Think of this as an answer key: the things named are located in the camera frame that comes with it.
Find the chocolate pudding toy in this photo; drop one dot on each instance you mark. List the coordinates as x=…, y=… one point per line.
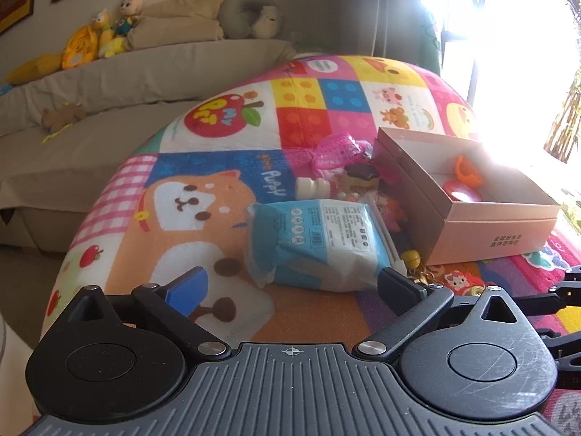
x=359, y=178

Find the red round lid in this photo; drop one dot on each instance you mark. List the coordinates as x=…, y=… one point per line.
x=460, y=192

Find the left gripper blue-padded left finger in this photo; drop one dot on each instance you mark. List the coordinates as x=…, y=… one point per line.
x=166, y=310

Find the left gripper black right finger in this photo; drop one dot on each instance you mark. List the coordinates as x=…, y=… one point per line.
x=418, y=310

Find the grey neck pillow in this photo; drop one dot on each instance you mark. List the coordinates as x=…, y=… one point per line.
x=236, y=17

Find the white bear plush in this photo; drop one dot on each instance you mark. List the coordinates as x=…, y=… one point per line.
x=269, y=23

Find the yellow toy camera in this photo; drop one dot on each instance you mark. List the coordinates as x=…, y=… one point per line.
x=460, y=282

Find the beige sofa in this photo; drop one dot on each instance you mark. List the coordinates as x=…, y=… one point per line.
x=49, y=182

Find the pink pig toy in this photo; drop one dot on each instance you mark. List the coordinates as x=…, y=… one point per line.
x=381, y=190

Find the pink cardboard box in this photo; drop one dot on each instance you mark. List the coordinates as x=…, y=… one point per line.
x=462, y=205

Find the pink toy basket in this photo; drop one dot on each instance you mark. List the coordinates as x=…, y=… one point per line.
x=339, y=150

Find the colourful cartoon play mat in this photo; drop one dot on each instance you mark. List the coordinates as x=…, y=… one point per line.
x=180, y=202

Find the yellow orange cushion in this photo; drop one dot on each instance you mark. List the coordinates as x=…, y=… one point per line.
x=80, y=49

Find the baby doll plush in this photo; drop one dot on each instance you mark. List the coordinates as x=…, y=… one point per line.
x=129, y=11

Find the beige folded blanket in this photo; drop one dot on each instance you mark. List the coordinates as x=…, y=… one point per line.
x=176, y=21

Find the brown plush toy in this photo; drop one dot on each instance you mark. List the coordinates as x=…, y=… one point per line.
x=55, y=120

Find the blue white wipes packet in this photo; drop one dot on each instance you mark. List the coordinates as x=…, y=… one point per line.
x=329, y=245

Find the yellow pillow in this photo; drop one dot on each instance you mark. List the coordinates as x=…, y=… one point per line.
x=35, y=69

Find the small white drink bottle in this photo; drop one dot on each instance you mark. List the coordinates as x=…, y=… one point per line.
x=312, y=189

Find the yellow duck plush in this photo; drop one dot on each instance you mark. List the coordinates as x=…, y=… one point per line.
x=111, y=37

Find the orange toy strainer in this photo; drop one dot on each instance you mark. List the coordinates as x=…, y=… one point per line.
x=467, y=173

